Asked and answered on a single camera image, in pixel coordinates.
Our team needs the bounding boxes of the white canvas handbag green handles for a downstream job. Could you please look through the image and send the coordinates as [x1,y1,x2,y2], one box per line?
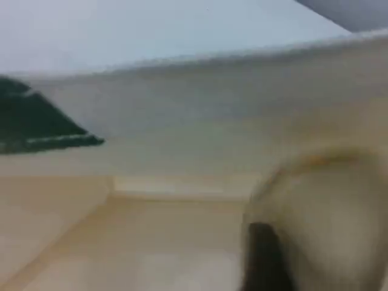
[0,28,388,291]

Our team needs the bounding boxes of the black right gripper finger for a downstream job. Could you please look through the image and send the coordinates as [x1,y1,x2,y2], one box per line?
[239,222,293,291]

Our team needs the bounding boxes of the beige egg yolk pastry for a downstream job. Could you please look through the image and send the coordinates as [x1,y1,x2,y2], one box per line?
[241,144,388,291]

